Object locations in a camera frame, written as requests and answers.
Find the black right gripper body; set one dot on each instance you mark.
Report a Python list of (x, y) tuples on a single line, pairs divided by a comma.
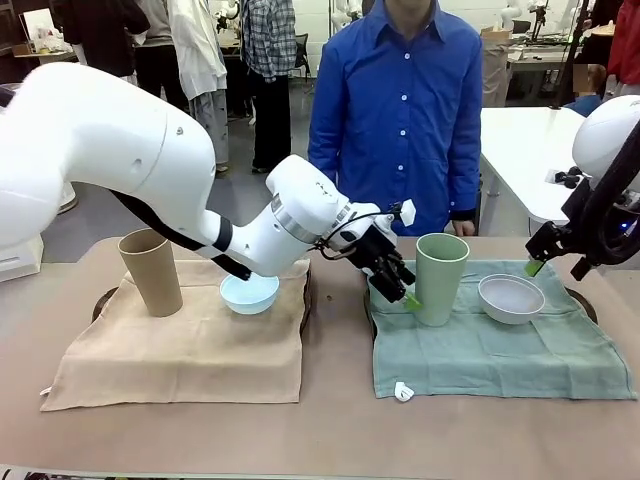
[(550, 240)]

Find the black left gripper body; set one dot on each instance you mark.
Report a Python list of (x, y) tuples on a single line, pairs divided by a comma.
[(372, 245)]

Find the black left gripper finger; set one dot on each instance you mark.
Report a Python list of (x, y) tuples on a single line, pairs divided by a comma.
[(387, 287), (407, 295)]

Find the pale green tall cup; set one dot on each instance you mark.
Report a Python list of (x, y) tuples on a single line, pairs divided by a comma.
[(442, 285)]

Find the white grey bowl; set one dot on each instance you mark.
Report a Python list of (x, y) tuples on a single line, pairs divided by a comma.
[(510, 300)]

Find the green cloth mat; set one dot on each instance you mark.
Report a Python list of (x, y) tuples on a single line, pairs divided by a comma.
[(500, 360)]

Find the light blue bowl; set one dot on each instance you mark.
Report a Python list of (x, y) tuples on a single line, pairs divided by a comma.
[(250, 297)]

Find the beige cloth mat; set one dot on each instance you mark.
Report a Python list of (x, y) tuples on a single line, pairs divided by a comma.
[(175, 350)]

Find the tan brown tall cup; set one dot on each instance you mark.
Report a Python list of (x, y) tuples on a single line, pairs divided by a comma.
[(150, 280)]

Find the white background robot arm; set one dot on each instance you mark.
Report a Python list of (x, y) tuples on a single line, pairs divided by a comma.
[(342, 12)]

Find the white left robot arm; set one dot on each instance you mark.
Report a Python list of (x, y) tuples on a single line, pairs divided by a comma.
[(125, 165)]

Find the dark brown serving tray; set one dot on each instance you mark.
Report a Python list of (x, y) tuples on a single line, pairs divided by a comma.
[(102, 300), (582, 302)]

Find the person's left hand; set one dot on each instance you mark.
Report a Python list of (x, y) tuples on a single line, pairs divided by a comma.
[(464, 227)]

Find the white side table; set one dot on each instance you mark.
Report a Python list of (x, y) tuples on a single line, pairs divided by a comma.
[(525, 160)]

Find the person in blue shirt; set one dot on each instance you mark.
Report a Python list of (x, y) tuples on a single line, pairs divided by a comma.
[(400, 115)]

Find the seated person in blue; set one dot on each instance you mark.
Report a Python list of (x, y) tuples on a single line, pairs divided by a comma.
[(590, 92)]

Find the black tripod pole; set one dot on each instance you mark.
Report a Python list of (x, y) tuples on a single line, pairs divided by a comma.
[(570, 60)]

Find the person in plaid shirt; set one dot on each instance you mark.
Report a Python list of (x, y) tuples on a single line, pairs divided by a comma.
[(270, 75)]

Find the black office chair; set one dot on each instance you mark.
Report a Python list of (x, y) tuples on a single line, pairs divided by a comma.
[(301, 55)]

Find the person in red jacket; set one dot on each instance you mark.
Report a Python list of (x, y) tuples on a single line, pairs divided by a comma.
[(625, 45)]

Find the person in white coat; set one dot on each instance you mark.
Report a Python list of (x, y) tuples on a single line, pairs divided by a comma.
[(200, 60)]

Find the person in grey top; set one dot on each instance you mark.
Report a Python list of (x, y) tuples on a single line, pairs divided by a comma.
[(160, 55)]

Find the person in black top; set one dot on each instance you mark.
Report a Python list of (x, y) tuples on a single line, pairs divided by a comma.
[(100, 35)]

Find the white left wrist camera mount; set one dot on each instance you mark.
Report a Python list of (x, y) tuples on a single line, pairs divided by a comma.
[(406, 211)]

